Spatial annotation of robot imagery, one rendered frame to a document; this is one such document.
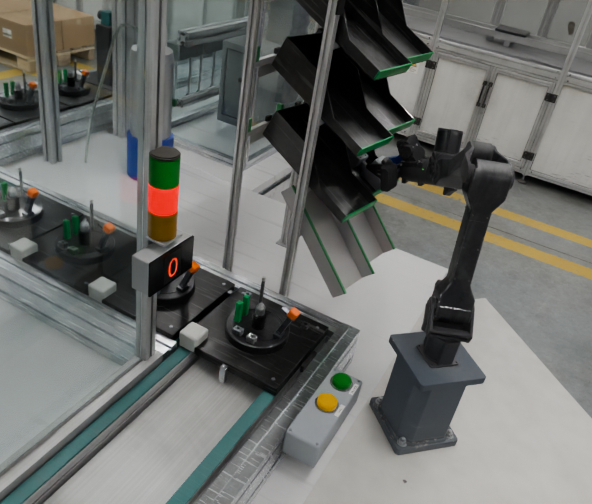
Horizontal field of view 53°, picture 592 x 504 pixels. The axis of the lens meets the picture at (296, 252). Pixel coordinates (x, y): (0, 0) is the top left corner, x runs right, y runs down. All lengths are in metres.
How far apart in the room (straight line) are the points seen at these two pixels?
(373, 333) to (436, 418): 0.37
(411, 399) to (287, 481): 0.29
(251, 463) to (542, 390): 0.80
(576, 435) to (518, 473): 0.21
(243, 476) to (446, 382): 0.41
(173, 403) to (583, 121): 4.23
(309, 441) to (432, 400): 0.26
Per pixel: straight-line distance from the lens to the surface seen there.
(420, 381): 1.17
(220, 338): 1.29
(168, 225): 1.03
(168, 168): 0.98
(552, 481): 1.41
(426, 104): 5.18
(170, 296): 1.36
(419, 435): 1.29
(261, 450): 1.11
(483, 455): 1.38
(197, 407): 1.22
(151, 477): 1.12
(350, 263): 1.50
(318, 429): 1.16
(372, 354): 1.50
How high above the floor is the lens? 1.82
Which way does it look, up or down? 32 degrees down
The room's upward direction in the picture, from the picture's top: 10 degrees clockwise
